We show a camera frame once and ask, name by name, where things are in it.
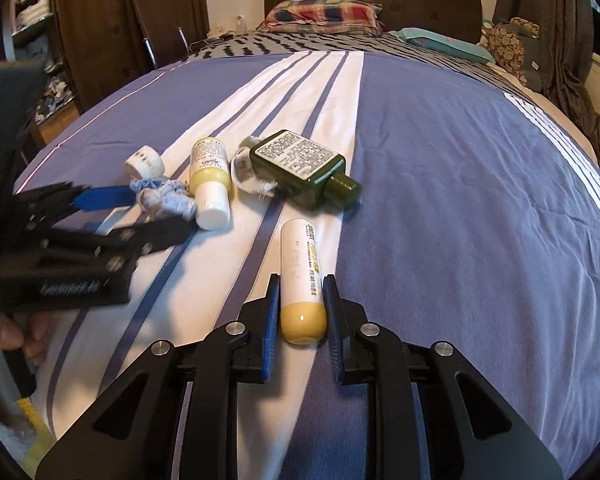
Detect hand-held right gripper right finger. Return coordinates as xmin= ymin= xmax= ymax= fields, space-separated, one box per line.
xmin=322 ymin=275 xmax=566 ymax=480

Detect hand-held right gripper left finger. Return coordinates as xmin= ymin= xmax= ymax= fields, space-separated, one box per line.
xmin=35 ymin=274 xmax=283 ymax=480

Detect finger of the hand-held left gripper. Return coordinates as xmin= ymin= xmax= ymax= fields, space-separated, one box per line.
xmin=45 ymin=216 xmax=196 ymax=268
xmin=17 ymin=182 xmax=133 ymax=223

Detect blue white cloth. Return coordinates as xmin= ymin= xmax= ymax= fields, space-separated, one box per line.
xmin=129 ymin=177 xmax=198 ymax=221

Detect white yellow tube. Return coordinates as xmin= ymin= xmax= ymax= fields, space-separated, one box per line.
xmin=280 ymin=217 xmax=328 ymax=345

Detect person's left hand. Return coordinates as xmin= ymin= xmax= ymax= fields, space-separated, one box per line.
xmin=0 ymin=305 xmax=48 ymax=366

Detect small white jar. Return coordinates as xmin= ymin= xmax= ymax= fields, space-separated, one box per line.
xmin=125 ymin=146 xmax=164 ymax=180

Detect yellow bottle white cap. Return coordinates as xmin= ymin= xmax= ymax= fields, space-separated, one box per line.
xmin=188 ymin=136 xmax=232 ymax=231

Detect crumpled patterned clothes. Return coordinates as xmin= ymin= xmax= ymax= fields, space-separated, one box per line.
xmin=34 ymin=62 xmax=77 ymax=122

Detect dark green labelled bottle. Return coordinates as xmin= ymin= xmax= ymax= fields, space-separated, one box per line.
xmin=249 ymin=130 xmax=363 ymax=209

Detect blue white striped bedspread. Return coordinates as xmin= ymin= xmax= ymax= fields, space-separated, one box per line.
xmin=12 ymin=50 xmax=600 ymax=480

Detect dark wooden wardrobe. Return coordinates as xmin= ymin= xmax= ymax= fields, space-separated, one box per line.
xmin=0 ymin=0 xmax=211 ymax=126

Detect dark wooden nightstand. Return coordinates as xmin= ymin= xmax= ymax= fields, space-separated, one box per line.
xmin=187 ymin=30 xmax=242 ymax=57

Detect striped folded clothes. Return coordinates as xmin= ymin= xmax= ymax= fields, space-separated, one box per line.
xmin=16 ymin=1 xmax=52 ymax=30

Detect grey patterned blanket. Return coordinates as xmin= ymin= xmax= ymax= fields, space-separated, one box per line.
xmin=187 ymin=30 xmax=531 ymax=93

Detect plaid pillow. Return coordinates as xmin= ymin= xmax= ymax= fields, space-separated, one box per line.
xmin=256 ymin=0 xmax=383 ymax=36

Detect teal pillow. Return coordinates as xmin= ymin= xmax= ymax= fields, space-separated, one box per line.
xmin=395 ymin=27 xmax=496 ymax=65

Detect circle patterned cushion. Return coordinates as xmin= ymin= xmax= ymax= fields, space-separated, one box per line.
xmin=487 ymin=17 xmax=531 ymax=86

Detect grey green bag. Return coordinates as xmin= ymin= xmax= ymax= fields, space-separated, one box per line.
xmin=517 ymin=35 xmax=547 ymax=93

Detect dark wooden headboard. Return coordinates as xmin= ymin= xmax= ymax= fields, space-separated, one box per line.
xmin=264 ymin=0 xmax=482 ymax=43

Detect brown curtain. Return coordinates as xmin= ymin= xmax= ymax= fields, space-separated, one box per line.
xmin=495 ymin=0 xmax=600 ymax=181

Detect white cable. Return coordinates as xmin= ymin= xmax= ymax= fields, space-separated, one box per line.
xmin=195 ymin=29 xmax=238 ymax=43

